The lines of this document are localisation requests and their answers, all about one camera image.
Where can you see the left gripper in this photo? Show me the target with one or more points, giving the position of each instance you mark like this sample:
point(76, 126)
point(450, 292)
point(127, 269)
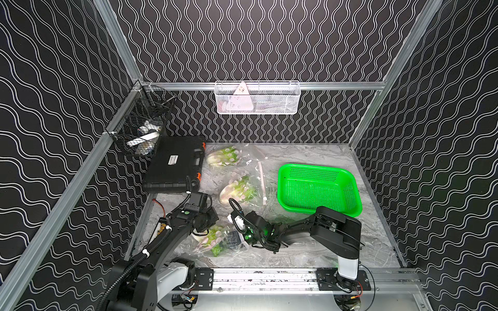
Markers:
point(208, 219)

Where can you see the zip-top bag with cabbage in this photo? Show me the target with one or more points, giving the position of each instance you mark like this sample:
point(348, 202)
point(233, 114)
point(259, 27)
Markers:
point(246, 185)
point(219, 239)
point(235, 156)

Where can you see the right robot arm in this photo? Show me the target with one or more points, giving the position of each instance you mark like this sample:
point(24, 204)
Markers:
point(337, 232)

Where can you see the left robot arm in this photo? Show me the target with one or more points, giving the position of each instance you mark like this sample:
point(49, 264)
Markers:
point(133, 284)

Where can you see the green perforated plastic basket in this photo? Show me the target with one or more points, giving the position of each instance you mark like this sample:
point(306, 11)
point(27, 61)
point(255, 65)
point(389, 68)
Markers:
point(303, 188)

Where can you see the black tool case orange latches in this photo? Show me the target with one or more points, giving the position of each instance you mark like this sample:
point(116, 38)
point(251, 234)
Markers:
point(176, 159)

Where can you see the white items in black basket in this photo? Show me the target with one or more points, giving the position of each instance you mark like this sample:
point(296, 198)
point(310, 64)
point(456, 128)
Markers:
point(146, 140)

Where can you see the pink triangular card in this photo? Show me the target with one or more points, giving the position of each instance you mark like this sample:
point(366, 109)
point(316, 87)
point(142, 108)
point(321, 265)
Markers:
point(241, 100)

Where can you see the small connector board with wires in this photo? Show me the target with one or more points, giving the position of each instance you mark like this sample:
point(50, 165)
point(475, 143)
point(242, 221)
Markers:
point(162, 224)

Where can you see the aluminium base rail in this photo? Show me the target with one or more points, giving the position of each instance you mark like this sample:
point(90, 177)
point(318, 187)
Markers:
point(300, 281)

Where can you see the black wire wall basket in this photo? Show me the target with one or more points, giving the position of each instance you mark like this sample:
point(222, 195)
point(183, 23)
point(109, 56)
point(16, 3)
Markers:
point(152, 103)

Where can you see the white wire wall basket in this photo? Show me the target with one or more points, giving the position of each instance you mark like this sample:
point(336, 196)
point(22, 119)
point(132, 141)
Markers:
point(271, 97)

